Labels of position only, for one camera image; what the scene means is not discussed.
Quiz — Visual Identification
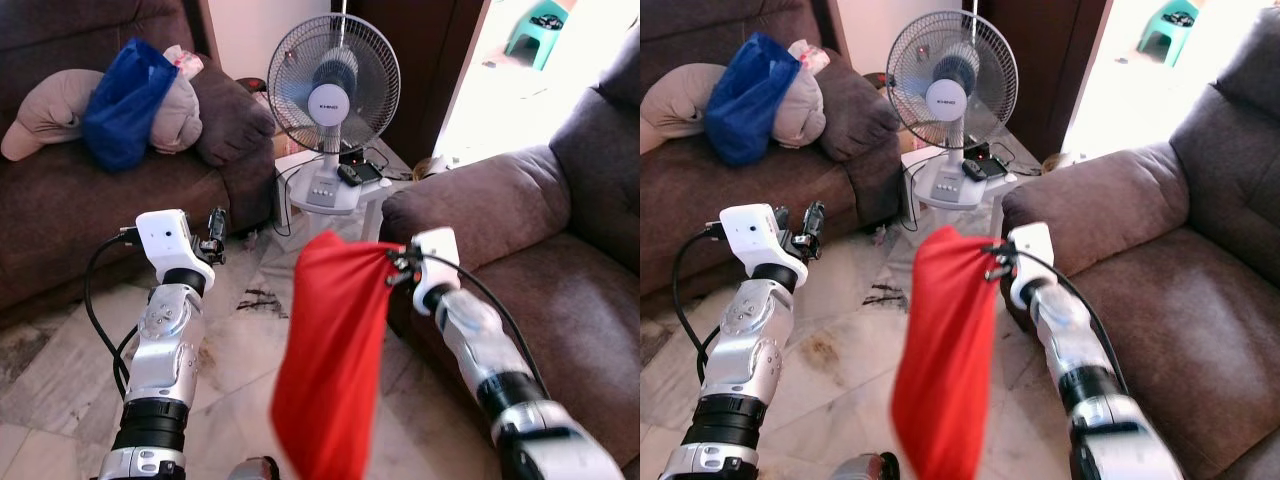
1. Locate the blue fabric bag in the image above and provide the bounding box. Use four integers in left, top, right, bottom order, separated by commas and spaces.
703, 32, 801, 168
82, 38, 181, 173

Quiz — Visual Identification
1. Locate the beige long pillow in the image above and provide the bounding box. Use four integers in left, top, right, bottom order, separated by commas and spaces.
640, 62, 827, 156
0, 68, 203, 163

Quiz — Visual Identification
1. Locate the green plastic stool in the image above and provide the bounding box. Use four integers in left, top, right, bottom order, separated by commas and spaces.
1137, 0, 1201, 68
503, 5, 569, 71

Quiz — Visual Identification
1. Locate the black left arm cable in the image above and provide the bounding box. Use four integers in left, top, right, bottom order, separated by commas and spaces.
83, 228, 141, 396
670, 222, 726, 381

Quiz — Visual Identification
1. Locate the grey-brown fabric armchair sofa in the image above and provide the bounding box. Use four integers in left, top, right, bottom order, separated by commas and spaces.
1000, 5, 1280, 480
380, 30, 641, 471

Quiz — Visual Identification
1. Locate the dark wooden door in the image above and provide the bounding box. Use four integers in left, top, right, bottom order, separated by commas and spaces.
975, 0, 1113, 161
345, 0, 491, 171

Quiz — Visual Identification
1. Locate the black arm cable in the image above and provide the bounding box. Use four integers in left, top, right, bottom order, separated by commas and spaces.
1010, 243, 1129, 396
670, 222, 726, 381
83, 228, 141, 396
415, 248, 546, 396

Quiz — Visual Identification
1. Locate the dark brown fabric sofa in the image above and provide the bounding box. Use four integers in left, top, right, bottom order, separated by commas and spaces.
640, 0, 901, 296
0, 0, 276, 331

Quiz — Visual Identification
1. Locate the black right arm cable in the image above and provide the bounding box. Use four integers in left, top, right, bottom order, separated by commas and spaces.
415, 248, 546, 396
1010, 243, 1129, 396

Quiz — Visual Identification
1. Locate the white electric table fan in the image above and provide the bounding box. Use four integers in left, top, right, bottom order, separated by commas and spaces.
267, 12, 401, 216
886, 10, 1019, 211

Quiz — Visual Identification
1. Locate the small white table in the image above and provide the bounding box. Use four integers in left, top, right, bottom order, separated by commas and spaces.
900, 145, 1019, 236
275, 150, 396, 241

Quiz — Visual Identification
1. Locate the pink white patterned cloth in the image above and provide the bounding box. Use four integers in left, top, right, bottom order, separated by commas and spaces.
163, 45, 206, 79
790, 40, 831, 76

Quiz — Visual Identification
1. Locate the black electronic device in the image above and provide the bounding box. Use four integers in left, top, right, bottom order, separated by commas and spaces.
960, 145, 1009, 181
337, 150, 386, 188

